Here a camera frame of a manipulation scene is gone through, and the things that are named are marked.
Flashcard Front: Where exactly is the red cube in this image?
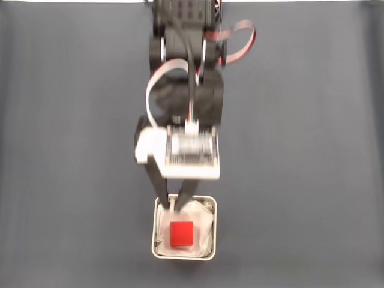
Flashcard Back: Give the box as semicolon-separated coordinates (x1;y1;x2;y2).
170;221;195;248

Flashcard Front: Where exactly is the beige square box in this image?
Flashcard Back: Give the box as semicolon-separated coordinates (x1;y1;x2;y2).
151;193;217;261

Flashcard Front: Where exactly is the white crumpled tissue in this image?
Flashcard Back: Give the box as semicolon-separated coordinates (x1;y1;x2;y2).
155;199;214;258

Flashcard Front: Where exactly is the dark blue-grey mat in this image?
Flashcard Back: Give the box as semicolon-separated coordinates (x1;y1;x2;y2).
0;2;384;288

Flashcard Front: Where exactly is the white camera board mount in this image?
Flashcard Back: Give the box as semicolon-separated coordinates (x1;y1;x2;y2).
134;124;221;181

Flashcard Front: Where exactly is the black camera cable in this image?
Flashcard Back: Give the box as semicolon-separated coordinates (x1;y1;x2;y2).
176;28;197;121

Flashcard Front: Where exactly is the red white ribbon cable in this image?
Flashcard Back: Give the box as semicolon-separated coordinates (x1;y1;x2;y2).
205;19;257;66

